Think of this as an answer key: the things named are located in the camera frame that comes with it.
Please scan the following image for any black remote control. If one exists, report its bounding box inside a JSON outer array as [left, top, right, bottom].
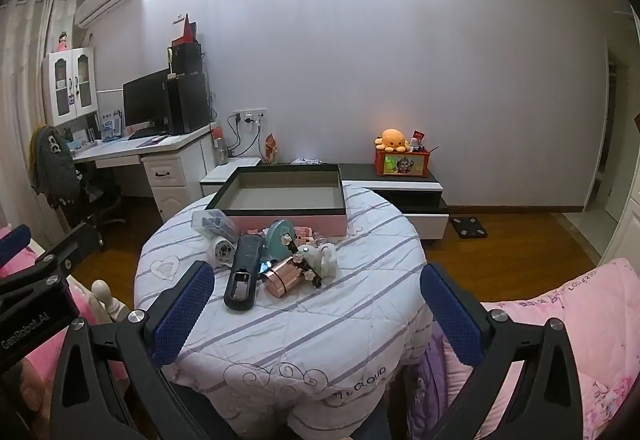
[[224, 234, 265, 311]]

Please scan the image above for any white plug night light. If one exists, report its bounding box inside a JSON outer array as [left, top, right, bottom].
[[206, 237, 235, 268]]

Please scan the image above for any clear plastic floss box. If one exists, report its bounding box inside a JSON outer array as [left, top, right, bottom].
[[191, 208, 240, 243]]

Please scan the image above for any rose gold metal cup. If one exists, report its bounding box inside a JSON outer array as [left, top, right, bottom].
[[262, 256, 305, 298]]

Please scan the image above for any teal round container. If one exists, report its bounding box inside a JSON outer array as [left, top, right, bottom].
[[265, 219, 295, 261]]

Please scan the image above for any black flower hair clip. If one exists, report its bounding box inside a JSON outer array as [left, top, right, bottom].
[[281, 234, 322, 289]]

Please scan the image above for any white plush toy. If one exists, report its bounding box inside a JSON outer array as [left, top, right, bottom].
[[299, 243, 337, 279]]

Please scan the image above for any pink toy teeth clip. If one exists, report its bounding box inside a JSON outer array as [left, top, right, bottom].
[[294, 226, 328, 247]]

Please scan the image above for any grey jacket on chair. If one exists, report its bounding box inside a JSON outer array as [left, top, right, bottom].
[[28, 125, 80, 209]]

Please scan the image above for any black office chair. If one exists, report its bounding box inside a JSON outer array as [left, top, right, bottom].
[[57, 162, 126, 249]]

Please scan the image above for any pink bed blanket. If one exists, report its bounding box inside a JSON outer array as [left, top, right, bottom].
[[474, 259, 639, 439]]

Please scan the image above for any white computer desk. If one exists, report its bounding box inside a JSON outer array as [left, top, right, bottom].
[[74, 126, 215, 221]]

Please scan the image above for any black computer monitor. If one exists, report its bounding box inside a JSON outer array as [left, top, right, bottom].
[[122, 69, 169, 140]]

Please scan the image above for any black bathroom scale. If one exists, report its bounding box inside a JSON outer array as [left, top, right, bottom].
[[450, 215, 488, 239]]

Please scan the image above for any white striped quilt tablecloth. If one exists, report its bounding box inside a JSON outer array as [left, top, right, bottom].
[[164, 186, 433, 439]]

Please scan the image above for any pink doll on cabinet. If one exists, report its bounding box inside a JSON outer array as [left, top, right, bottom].
[[56, 32, 68, 52]]

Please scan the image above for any white curtain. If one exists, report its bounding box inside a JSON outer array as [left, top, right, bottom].
[[1, 0, 78, 245]]

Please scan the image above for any black computer tower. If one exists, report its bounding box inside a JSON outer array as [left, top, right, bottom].
[[166, 73, 210, 135]]

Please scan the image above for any orange lid water bottle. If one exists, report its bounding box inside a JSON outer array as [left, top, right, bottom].
[[213, 128, 229, 165]]

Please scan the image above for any black speaker box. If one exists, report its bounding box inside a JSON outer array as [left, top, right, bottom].
[[168, 42, 203, 75]]

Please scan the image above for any small figurine on stand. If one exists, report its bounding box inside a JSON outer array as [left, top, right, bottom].
[[264, 134, 278, 165]]

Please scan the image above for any red toy box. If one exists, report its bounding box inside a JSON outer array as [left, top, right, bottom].
[[374, 150, 431, 177]]

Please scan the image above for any pink black storage box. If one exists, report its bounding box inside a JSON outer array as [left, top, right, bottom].
[[207, 164, 347, 238]]

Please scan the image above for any orange octopus plush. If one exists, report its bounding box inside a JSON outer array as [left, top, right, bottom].
[[374, 128, 409, 153]]

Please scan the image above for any white bed post knob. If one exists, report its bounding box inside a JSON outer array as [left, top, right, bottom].
[[91, 280, 130, 322]]

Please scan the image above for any white wall cabinet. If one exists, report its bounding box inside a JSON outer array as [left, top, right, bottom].
[[42, 47, 98, 126]]

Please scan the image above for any wall power outlet strip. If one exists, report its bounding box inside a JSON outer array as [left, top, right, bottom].
[[231, 109, 267, 124]]

